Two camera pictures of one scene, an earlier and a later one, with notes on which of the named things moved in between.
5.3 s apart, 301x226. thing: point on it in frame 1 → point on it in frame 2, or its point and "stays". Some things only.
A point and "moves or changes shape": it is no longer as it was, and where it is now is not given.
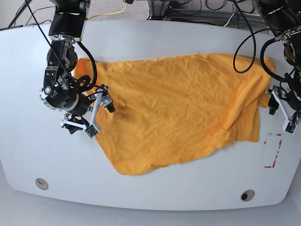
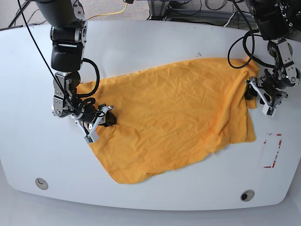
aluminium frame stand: x=158 y=10 stays
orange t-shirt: x=171 y=110 moves or changes shape
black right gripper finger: x=111 y=108 → x=110 y=119
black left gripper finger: x=273 y=105 → x=250 y=92
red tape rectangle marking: x=280 y=144 stays
